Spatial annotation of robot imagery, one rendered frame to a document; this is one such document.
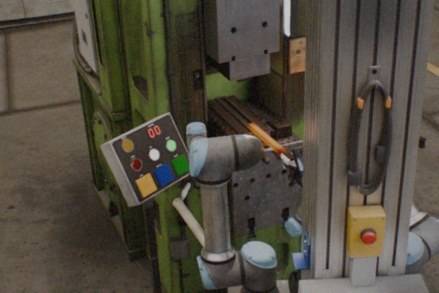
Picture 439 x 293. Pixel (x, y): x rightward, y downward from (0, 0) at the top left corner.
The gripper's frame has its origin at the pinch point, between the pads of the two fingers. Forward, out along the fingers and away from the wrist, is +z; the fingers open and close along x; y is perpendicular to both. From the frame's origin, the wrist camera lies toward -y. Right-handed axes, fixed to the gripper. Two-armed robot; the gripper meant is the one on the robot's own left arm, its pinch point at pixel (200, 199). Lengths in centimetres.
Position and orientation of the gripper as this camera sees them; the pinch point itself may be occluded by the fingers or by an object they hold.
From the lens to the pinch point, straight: 276.4
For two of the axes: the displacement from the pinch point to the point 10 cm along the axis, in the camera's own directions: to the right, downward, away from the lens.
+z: 0.4, 8.9, 4.6
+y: 0.2, 4.6, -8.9
